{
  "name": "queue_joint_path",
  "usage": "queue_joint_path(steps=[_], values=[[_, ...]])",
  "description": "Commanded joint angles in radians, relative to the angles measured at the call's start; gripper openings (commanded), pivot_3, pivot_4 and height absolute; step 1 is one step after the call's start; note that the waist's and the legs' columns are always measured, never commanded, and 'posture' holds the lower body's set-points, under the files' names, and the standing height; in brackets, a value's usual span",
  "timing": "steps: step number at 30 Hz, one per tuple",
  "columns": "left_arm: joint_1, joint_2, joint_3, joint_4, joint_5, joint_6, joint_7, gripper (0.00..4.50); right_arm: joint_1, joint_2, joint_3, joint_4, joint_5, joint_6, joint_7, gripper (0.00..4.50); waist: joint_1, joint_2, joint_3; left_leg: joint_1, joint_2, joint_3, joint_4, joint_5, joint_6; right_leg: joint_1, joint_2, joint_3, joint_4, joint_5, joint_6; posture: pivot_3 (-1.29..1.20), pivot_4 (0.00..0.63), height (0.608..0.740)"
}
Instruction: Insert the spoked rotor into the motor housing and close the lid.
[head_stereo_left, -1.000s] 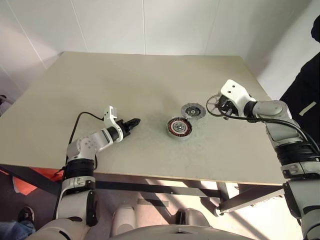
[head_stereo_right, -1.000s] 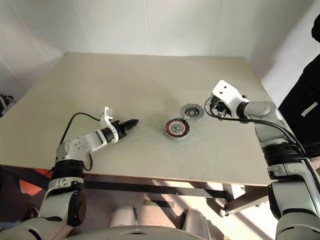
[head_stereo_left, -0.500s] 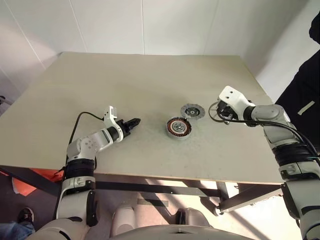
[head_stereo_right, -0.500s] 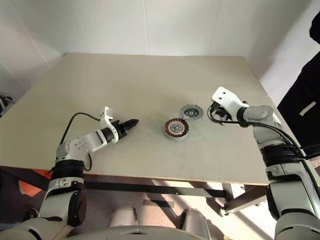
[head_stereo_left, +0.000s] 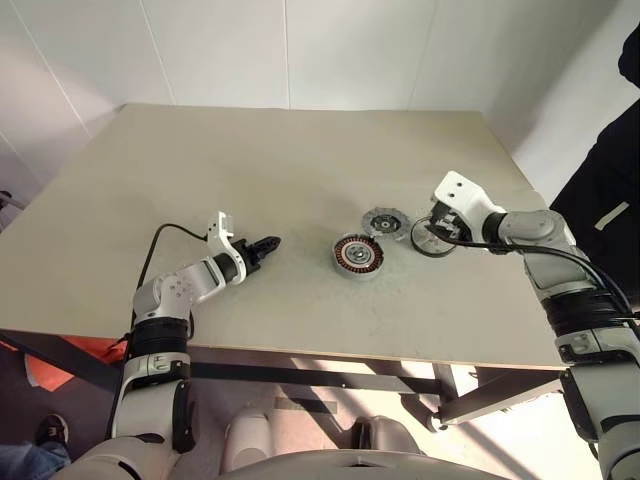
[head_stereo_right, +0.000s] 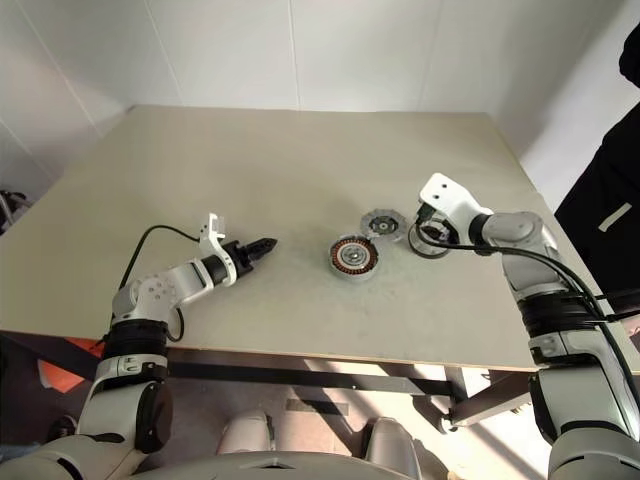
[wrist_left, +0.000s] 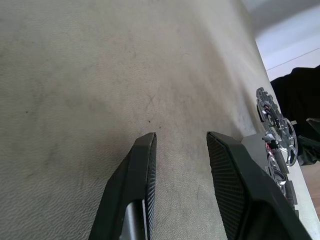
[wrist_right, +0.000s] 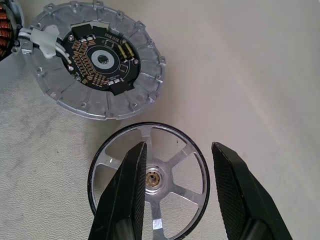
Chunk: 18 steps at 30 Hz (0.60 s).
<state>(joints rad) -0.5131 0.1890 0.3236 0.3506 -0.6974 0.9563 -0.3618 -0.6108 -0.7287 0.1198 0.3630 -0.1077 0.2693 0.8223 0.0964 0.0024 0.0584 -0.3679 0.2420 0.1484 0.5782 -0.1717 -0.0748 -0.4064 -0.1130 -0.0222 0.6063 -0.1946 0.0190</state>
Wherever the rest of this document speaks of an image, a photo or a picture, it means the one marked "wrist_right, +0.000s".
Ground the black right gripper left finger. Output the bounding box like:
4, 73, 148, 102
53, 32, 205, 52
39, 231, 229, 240
87, 141, 148, 240

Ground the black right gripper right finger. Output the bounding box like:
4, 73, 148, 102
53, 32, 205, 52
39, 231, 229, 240
211, 141, 294, 240

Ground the silver spoked rotor wheel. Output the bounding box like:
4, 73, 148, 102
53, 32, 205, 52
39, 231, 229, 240
87, 121, 210, 240

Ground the grey motor stator housing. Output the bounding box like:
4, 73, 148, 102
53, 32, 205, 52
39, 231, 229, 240
0, 0, 26, 62

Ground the round grey circuit board cover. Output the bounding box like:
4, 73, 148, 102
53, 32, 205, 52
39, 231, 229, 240
23, 0, 167, 122

